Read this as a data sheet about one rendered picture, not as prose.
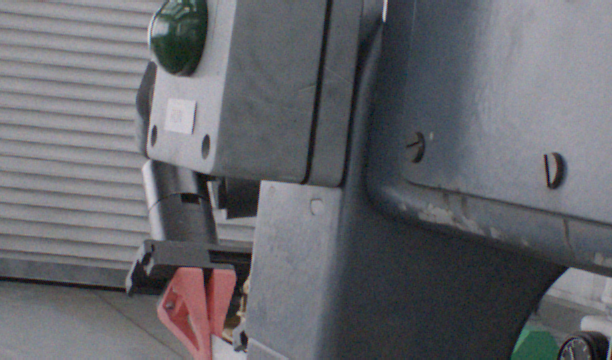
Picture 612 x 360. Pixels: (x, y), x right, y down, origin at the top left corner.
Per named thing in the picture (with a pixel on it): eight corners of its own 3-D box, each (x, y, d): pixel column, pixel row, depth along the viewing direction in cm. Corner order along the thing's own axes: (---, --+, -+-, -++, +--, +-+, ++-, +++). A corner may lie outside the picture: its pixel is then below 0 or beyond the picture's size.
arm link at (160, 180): (140, 186, 116) (139, 145, 112) (215, 178, 117) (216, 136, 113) (150, 247, 112) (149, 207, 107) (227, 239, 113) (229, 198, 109)
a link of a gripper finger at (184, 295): (278, 346, 101) (256, 252, 107) (193, 341, 98) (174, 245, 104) (250, 389, 105) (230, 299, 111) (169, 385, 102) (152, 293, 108)
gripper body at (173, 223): (264, 266, 106) (248, 195, 111) (146, 256, 102) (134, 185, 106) (238, 310, 110) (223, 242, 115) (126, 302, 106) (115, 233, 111)
